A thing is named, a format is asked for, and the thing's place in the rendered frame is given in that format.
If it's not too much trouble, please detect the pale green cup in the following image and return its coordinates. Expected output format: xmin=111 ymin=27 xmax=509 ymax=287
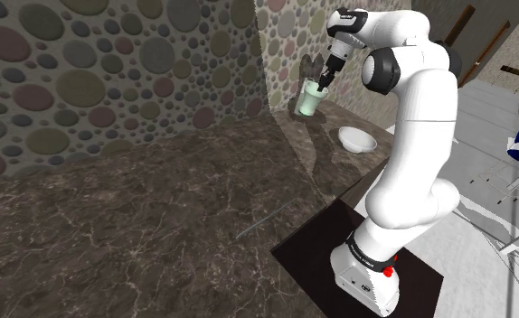
xmin=297 ymin=80 xmax=330 ymax=117

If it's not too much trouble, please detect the white bowl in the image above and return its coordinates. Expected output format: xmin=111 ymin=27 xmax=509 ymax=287
xmin=338 ymin=126 xmax=378 ymax=154

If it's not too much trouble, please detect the dark wooden door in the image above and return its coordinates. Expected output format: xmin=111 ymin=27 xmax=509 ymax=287
xmin=443 ymin=4 xmax=512 ymax=89

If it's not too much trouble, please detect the dark robot stand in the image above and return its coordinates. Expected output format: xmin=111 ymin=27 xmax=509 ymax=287
xmin=270 ymin=199 xmax=445 ymax=318

